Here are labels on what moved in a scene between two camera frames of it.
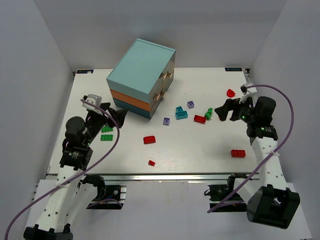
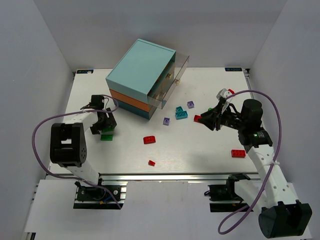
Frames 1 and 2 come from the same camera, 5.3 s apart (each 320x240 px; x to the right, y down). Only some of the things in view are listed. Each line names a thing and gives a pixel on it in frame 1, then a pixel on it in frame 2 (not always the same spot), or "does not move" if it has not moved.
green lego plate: [106, 129] does not move
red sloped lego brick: [200, 119] does not move
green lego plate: [106, 137] does not move
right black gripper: [234, 109] -> [217, 120]
